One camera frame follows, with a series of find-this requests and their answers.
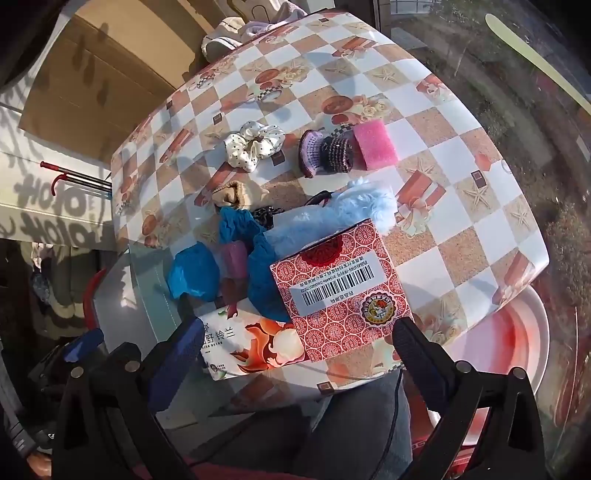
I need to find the red patterned carton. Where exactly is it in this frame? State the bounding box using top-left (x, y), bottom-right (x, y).
top-left (269, 219), bottom-right (413, 363)

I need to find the red and white plastic basin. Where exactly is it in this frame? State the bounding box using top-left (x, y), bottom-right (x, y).
top-left (411, 286), bottom-right (550, 462)

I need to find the white storage box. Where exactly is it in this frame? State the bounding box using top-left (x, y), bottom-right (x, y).
top-left (92, 240), bottom-right (208, 365)

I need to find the dark fuzzy hat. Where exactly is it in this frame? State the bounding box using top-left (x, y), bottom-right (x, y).
top-left (298, 130), bottom-right (365, 178)

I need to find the person's jeans leg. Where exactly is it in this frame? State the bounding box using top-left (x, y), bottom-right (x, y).
top-left (203, 374), bottom-right (416, 480)

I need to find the beige knit hat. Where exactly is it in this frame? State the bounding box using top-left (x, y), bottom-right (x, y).
top-left (211, 181), bottom-right (259, 213)

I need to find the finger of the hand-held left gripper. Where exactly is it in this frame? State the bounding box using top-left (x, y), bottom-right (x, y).
top-left (62, 328), bottom-right (106, 365)

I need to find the blue scrunchie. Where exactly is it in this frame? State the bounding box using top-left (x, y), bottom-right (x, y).
top-left (247, 233), bottom-right (291, 319)

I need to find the checkered tablecloth table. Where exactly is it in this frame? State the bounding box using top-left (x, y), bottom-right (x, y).
top-left (111, 9), bottom-right (550, 402)

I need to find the white polka dot scrunchie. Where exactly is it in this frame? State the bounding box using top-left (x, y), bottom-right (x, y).
top-left (224, 121), bottom-right (286, 173)

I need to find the leopard print cloth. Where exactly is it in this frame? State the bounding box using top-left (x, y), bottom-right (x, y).
top-left (252, 205), bottom-right (286, 229)

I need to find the red handled mop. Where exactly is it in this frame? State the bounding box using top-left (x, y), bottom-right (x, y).
top-left (39, 161), bottom-right (114, 199)

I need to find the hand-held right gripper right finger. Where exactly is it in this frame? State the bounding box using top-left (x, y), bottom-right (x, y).
top-left (392, 316), bottom-right (548, 480)

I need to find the pink sponge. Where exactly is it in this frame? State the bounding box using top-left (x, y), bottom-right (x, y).
top-left (353, 121), bottom-right (399, 169)

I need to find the small pink cloth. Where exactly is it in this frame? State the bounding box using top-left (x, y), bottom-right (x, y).
top-left (221, 241), bottom-right (250, 280)

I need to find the light blue fluffy cloth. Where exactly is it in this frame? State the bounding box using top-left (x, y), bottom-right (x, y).
top-left (263, 180), bottom-right (398, 264)

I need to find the black cable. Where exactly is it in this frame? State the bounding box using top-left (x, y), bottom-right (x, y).
top-left (369, 369), bottom-right (407, 480)

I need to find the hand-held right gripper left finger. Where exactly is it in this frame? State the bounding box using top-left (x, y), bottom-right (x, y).
top-left (51, 293), bottom-right (208, 480)

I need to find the lilac cloth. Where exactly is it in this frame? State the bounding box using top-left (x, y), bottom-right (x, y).
top-left (240, 2), bottom-right (308, 40)

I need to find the floral tissue pack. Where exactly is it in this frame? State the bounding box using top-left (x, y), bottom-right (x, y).
top-left (194, 300), bottom-right (310, 381)

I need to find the blue plastic shoe cover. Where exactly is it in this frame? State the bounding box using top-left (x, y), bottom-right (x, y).
top-left (167, 242), bottom-right (221, 301)
top-left (219, 206), bottom-right (266, 252)

